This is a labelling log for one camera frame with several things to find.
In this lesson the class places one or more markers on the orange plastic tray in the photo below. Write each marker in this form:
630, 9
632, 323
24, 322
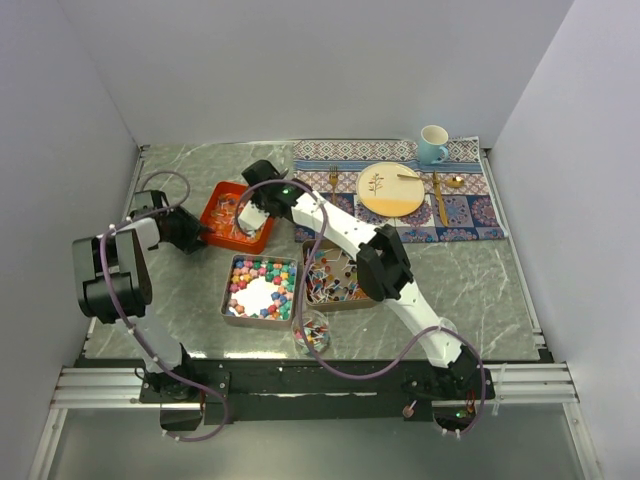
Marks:
218, 216

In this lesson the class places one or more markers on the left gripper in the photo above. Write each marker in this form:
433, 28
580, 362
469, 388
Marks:
189, 243

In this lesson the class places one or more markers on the patterned cloth placemat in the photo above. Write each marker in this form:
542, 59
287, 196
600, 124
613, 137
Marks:
471, 210

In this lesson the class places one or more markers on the gold spoon on mat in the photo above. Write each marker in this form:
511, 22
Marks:
452, 183

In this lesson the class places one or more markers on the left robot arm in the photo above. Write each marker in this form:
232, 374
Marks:
113, 285

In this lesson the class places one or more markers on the cream and orange plate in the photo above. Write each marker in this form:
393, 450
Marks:
379, 190

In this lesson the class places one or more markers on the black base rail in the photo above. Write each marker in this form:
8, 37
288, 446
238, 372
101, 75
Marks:
227, 391

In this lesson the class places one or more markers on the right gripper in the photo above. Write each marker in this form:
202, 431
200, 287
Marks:
254, 200

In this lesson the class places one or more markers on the clear plastic cup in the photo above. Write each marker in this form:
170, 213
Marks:
314, 330

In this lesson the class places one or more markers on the gold knife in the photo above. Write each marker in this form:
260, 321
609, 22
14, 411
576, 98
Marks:
440, 199

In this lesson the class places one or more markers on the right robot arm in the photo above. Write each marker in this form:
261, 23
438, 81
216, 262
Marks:
384, 271

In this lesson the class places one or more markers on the gold fork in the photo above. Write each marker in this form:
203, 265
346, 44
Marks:
333, 182

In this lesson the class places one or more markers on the tin of star candies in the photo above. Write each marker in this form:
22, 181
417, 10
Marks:
260, 292

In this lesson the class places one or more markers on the light blue mug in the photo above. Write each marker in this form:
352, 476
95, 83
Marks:
432, 146

